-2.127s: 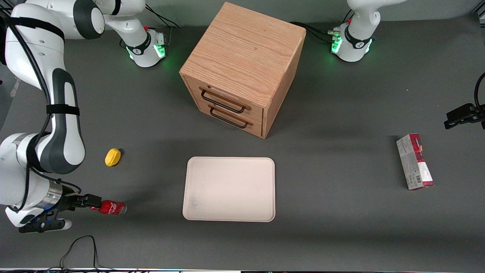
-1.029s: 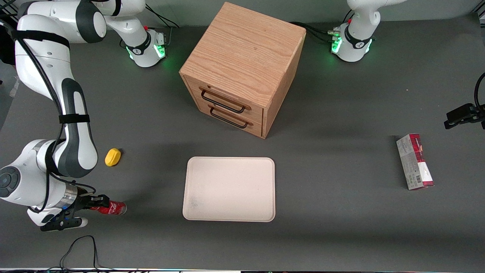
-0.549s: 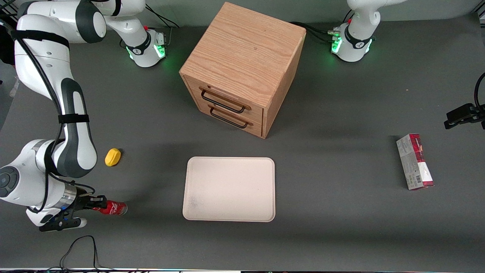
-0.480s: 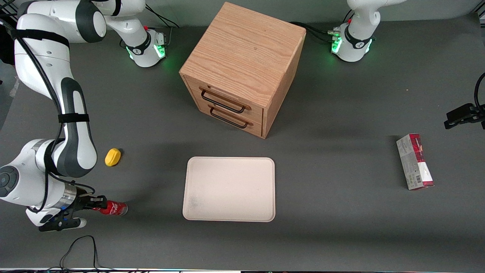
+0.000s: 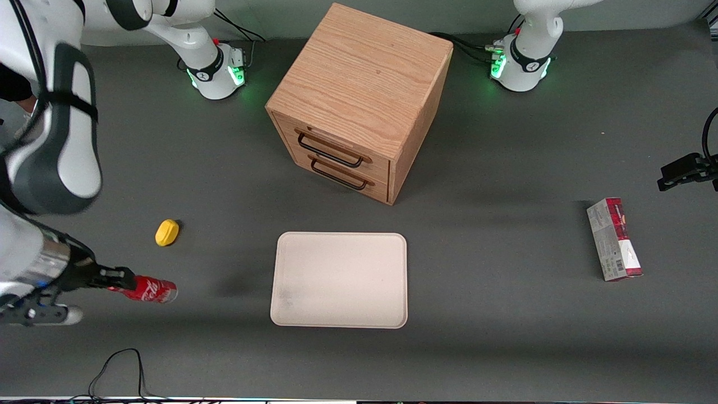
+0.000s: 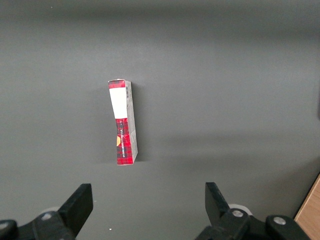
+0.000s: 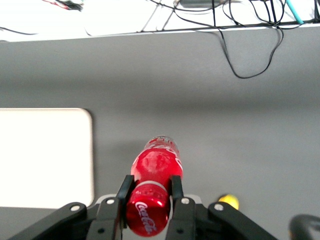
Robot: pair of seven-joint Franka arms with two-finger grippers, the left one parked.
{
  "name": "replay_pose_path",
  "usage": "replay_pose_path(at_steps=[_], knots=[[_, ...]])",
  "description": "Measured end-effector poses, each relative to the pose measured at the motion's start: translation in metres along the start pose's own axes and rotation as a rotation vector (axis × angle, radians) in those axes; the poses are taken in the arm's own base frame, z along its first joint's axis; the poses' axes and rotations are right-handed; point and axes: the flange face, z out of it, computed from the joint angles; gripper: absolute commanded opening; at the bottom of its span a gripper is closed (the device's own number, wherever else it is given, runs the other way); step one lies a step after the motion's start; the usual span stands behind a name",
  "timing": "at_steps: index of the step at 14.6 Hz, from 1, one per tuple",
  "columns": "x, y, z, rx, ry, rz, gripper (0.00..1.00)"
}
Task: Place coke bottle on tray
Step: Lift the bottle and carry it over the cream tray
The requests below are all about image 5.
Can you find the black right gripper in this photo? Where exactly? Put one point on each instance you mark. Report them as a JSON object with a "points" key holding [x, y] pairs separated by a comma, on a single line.
{"points": [[78, 274]]}

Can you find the wooden cabinet drawer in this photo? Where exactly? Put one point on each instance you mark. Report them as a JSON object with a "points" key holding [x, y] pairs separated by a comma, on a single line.
{"points": [[336, 148], [348, 182]]}

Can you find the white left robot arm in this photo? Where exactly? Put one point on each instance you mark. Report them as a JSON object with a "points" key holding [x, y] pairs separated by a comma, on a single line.
{"points": [[527, 56]]}

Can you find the beige rectangular tray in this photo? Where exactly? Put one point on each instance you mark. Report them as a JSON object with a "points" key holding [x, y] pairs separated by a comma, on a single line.
{"points": [[339, 279]]}

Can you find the wooden two-drawer cabinet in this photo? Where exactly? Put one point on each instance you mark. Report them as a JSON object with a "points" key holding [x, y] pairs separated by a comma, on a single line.
{"points": [[364, 84]]}

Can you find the yellow lemon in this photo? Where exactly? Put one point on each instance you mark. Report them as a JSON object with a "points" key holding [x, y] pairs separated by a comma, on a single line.
{"points": [[166, 232]]}

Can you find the red and white carton box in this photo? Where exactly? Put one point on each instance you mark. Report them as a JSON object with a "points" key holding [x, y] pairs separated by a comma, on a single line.
{"points": [[614, 238]]}

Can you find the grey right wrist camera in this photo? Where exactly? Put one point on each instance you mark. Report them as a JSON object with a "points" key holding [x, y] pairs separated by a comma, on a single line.
{"points": [[45, 314]]}

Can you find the red coke bottle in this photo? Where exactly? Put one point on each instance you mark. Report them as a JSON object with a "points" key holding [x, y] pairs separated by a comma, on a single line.
{"points": [[154, 290]]}

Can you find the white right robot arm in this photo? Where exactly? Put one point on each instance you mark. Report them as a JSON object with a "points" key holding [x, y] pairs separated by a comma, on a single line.
{"points": [[61, 140]]}

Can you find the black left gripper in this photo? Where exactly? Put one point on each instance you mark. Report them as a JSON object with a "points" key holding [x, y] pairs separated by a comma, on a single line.
{"points": [[685, 170]]}

